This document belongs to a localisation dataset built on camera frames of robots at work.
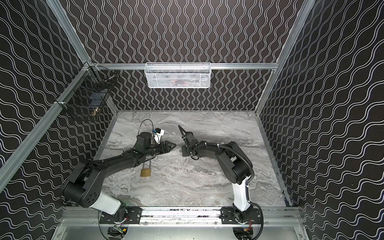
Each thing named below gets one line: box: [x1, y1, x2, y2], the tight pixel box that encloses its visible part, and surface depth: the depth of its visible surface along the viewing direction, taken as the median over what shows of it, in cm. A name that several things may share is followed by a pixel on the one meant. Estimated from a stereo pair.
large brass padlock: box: [140, 160, 152, 177], surface depth 91 cm
